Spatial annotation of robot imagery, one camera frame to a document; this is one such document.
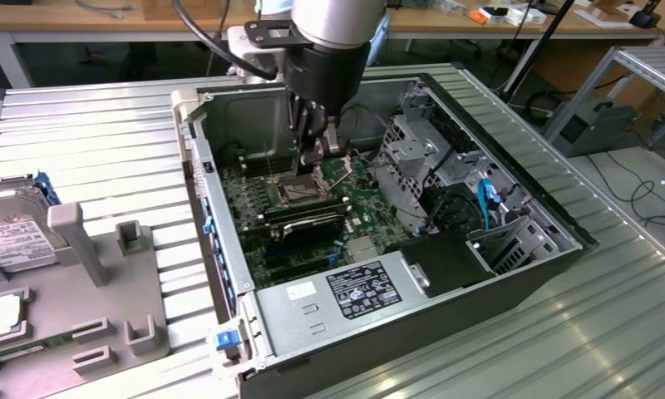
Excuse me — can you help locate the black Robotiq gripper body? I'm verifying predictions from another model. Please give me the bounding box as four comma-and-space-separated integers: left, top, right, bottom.
282, 43, 368, 116

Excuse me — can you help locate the green motherboard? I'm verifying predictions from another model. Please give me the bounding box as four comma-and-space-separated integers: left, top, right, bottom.
221, 153, 417, 290

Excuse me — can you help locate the black looped wire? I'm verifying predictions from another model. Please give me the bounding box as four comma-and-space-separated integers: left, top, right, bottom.
339, 103, 392, 131

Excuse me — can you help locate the black desk device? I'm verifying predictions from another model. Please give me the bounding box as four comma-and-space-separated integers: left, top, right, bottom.
629, 0, 664, 29

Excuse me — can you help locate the silver power supply unit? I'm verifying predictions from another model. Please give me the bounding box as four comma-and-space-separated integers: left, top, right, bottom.
253, 253, 432, 358

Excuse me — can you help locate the thick black cable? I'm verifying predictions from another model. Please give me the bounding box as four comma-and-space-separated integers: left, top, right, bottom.
172, 0, 282, 81

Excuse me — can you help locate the grey coiled cable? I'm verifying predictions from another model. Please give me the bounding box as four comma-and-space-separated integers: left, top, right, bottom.
76, 0, 138, 18

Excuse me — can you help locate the black tripod pole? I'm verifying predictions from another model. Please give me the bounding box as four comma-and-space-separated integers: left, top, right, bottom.
497, 0, 577, 101

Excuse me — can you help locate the blue SATA wire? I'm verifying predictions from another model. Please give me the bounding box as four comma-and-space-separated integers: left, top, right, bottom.
476, 177, 504, 232

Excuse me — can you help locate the small silver heatsink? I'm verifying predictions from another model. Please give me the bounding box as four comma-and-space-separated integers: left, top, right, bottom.
345, 239, 381, 261

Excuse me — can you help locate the short black expansion slot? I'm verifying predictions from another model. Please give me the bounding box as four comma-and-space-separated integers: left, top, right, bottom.
265, 254, 333, 271
268, 264, 333, 283

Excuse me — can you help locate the hard disk with blue rail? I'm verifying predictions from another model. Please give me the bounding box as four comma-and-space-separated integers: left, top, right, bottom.
0, 172, 70, 273

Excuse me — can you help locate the grey parts rack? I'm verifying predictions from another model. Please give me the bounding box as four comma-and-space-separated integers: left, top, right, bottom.
0, 202, 172, 399

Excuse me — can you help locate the thin metal locking lever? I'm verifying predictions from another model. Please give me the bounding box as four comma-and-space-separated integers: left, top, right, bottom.
262, 142, 276, 186

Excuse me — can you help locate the wooden block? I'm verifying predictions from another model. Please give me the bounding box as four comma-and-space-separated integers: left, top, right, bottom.
573, 0, 636, 29

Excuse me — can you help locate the wooden desk with white frame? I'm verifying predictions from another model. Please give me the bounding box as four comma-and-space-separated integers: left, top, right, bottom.
0, 0, 665, 88

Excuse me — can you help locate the green RAM stick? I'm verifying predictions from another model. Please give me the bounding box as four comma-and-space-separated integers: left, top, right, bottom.
0, 328, 98, 362

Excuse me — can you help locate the open black PC case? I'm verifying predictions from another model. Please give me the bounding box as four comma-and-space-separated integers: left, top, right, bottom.
169, 73, 599, 399

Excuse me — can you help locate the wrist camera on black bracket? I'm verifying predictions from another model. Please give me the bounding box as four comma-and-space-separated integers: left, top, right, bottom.
225, 19, 314, 83

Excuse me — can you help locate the metal disk bay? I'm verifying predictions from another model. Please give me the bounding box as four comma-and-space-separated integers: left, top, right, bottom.
464, 215, 569, 278

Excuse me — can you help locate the silver metal drive cage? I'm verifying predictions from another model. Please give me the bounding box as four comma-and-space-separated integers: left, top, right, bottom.
376, 114, 477, 209

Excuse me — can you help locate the white box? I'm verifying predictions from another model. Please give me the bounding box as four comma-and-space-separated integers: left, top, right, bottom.
504, 8, 548, 24

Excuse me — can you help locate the grey equipment box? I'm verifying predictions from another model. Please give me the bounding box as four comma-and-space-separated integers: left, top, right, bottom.
556, 101, 653, 157

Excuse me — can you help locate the black plastic shroud box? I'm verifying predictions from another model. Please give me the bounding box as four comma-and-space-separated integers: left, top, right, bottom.
385, 230, 497, 298

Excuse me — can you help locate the aluminium profile frame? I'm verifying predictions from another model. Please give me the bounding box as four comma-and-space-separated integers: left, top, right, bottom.
540, 45, 665, 146

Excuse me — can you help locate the black RAM slot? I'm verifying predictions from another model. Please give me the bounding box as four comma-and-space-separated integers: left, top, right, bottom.
238, 150, 296, 164
242, 158, 298, 175

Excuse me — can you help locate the CPU socket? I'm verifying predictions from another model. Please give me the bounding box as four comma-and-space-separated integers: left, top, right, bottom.
273, 173, 326, 207

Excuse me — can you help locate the graphics card with black fan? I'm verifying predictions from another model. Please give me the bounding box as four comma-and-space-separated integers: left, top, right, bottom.
241, 205, 349, 255

